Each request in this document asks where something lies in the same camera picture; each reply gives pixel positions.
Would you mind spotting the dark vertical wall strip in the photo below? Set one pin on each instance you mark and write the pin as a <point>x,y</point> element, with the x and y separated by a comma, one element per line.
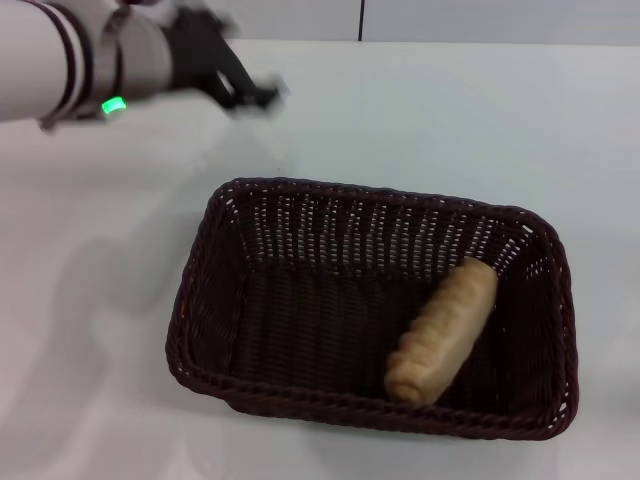
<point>360,20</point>

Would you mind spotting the orange striped bread loaf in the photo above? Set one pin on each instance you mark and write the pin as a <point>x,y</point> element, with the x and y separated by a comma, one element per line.
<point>445,330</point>

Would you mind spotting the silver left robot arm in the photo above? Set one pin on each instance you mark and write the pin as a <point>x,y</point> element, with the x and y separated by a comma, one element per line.
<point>65,55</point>

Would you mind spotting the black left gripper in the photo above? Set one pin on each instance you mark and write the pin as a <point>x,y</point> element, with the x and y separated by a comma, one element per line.
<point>200,55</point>

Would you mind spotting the black woven rectangular basket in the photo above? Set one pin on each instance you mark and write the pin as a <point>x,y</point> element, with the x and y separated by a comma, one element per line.
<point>325,310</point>

